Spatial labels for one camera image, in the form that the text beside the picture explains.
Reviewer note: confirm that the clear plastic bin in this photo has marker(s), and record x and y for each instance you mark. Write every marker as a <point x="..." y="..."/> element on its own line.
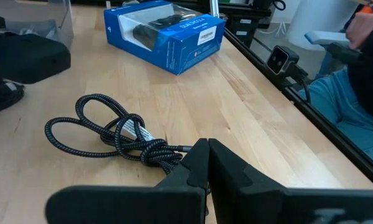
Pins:
<point x="62" y="18"/>

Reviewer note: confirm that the black table-level camera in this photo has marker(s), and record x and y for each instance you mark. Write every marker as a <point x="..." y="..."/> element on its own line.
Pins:
<point x="281" y="60"/>

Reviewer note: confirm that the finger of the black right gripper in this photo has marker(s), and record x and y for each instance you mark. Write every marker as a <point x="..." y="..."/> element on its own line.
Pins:
<point x="1" y="96"/>

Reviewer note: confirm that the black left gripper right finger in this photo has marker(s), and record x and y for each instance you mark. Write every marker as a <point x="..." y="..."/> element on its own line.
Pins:
<point x="267" y="205"/>

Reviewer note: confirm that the person's leg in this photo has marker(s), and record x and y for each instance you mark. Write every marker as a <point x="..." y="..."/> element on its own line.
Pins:
<point x="338" y="102"/>

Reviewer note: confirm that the black aluminium table frame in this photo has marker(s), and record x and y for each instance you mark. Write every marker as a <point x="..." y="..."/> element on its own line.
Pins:
<point x="329" y="130"/>

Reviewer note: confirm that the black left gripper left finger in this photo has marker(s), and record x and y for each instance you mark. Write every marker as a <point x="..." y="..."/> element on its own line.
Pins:
<point x="127" y="205"/>

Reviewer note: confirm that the grey chair armrest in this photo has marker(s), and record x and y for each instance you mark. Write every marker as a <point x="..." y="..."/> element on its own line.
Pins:
<point x="323" y="37"/>

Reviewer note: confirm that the orange handheld object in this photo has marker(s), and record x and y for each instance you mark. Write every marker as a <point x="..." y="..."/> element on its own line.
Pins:
<point x="368" y="8"/>

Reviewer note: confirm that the white round container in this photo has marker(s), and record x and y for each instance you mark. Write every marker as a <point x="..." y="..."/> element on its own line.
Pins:
<point x="317" y="15"/>

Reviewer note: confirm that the blue game controller box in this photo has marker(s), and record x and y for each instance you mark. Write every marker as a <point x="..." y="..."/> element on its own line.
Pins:
<point x="180" y="49"/>

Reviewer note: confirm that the white vertical post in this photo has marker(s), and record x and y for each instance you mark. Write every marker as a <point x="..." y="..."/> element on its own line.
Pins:
<point x="214" y="7"/>

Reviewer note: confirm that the person's forearm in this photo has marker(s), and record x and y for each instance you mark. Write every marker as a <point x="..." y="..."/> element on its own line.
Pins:
<point x="370" y="81"/>

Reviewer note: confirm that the person's hand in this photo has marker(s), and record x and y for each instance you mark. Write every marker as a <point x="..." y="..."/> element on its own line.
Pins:
<point x="360" y="28"/>

